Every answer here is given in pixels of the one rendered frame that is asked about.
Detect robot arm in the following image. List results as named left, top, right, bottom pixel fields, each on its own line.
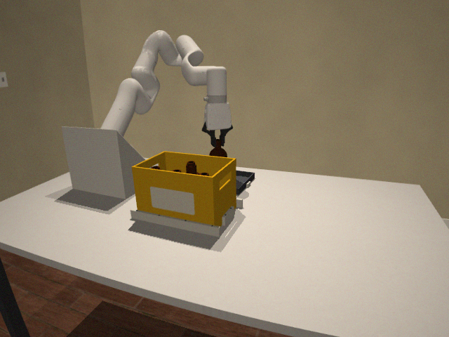
left=101, top=30, right=227, bottom=136

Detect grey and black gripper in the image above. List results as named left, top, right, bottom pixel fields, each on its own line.
left=202, top=103, right=233, bottom=147

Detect yellow crate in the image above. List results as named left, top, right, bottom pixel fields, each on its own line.
left=132, top=151, right=236, bottom=227

